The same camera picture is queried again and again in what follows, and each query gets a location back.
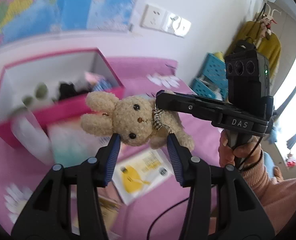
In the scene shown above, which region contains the pink cardboard box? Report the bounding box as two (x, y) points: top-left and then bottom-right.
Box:
(0, 47), (126, 149)

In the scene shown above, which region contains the person's right forearm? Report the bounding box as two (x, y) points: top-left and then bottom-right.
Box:
(210, 150), (296, 240)

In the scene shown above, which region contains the green plush toy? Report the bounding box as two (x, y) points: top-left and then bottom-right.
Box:
(22, 82), (50, 105)

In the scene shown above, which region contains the white yellow print packet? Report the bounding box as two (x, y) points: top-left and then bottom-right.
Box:
(112, 149), (175, 205)

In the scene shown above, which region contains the blue basket rack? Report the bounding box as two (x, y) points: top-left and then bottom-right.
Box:
(192, 52), (230, 100)

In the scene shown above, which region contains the pink daisy print blanket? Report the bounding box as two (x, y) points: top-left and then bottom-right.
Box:
(0, 56), (228, 240)

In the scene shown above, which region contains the light pink cloth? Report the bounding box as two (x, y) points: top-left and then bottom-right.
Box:
(84, 71), (101, 83)

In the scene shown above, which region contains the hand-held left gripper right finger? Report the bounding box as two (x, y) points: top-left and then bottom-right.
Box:
(166, 133), (276, 240)

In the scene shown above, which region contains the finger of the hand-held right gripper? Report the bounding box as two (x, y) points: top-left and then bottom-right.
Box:
(155, 91), (229, 121)

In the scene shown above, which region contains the light blue cloth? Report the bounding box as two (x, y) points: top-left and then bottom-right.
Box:
(262, 125), (282, 180)

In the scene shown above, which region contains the blue patterned cloth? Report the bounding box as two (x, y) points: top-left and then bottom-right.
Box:
(92, 79), (113, 92)

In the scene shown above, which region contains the colourful wall map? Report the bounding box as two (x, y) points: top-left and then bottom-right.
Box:
(0, 0), (148, 52)

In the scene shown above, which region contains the pastel tissue pack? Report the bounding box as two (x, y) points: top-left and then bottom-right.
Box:
(48, 122), (116, 165)

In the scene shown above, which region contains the person's right hand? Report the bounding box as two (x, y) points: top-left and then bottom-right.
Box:
(218, 130), (263, 172)

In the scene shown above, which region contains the yellow hanging garment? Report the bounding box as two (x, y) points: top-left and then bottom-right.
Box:
(234, 21), (281, 80)

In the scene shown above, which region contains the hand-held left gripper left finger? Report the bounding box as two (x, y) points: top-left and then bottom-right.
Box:
(10, 133), (121, 240)

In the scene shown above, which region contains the wooden coat rack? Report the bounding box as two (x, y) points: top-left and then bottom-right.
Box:
(257, 2), (281, 48)

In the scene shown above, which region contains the black cable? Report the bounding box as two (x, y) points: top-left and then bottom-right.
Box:
(145, 197), (191, 240)

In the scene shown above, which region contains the beige plush bunny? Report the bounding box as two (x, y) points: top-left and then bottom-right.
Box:
(80, 90), (195, 149)

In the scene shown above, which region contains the white pump bottle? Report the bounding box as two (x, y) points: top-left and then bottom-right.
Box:
(12, 116), (53, 165)

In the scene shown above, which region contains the red white small object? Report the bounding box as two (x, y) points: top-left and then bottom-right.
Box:
(285, 152), (296, 168)

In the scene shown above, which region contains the black scrunchie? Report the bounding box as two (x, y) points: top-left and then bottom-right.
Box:
(54, 80), (88, 100)

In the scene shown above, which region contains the small hanging doll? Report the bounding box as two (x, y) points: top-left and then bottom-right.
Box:
(261, 15), (273, 38)

